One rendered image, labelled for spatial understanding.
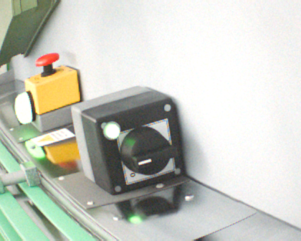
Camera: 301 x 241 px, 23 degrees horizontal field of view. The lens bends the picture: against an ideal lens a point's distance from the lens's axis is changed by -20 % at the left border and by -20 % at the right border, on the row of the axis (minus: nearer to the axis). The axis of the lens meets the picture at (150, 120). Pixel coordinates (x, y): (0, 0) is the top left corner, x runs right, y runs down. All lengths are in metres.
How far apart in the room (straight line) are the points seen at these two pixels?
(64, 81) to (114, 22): 0.17
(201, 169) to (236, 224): 0.15
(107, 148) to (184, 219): 0.12
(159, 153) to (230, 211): 0.11
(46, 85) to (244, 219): 0.46
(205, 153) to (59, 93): 0.33
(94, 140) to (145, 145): 0.05
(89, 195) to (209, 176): 0.12
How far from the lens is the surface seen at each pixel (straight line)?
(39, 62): 1.09
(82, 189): 0.85
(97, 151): 0.82
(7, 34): 1.20
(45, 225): 0.82
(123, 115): 0.81
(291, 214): 0.67
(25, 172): 0.93
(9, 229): 1.00
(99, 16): 0.99
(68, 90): 1.09
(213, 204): 0.76
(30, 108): 1.09
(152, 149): 0.80
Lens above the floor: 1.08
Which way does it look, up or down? 21 degrees down
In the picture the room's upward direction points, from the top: 106 degrees counter-clockwise
